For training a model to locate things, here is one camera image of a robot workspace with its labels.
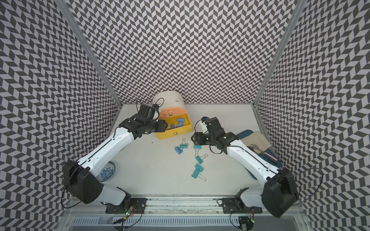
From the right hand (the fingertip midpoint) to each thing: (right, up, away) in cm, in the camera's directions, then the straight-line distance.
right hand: (196, 140), depth 80 cm
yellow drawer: (-13, +6, -2) cm, 15 cm away
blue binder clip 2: (-16, +7, +12) cm, 21 cm away
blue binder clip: (-11, +8, +11) cm, 17 cm away
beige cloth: (+42, -1, +17) cm, 45 cm away
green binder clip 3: (+2, -18, +7) cm, 19 cm away
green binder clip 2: (+2, -14, +11) cm, 17 cm away
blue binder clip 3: (-12, -8, +14) cm, 20 cm away
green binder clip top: (-8, -6, +17) cm, 19 cm away
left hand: (-19, +8, +2) cm, 21 cm away
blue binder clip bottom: (-10, +11, +14) cm, 21 cm away
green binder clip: (+2, -6, +14) cm, 15 cm away
